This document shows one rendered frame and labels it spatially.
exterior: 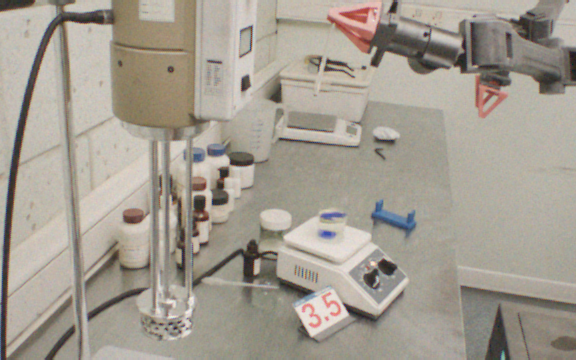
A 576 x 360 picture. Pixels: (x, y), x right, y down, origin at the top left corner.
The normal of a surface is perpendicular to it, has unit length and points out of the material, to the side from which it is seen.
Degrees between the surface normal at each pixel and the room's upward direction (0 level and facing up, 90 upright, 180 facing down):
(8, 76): 90
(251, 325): 0
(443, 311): 0
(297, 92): 93
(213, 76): 90
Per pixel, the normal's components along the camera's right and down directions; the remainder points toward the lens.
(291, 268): -0.53, 0.29
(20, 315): 0.98, 0.15
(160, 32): 0.11, 0.40
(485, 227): -0.19, 0.37
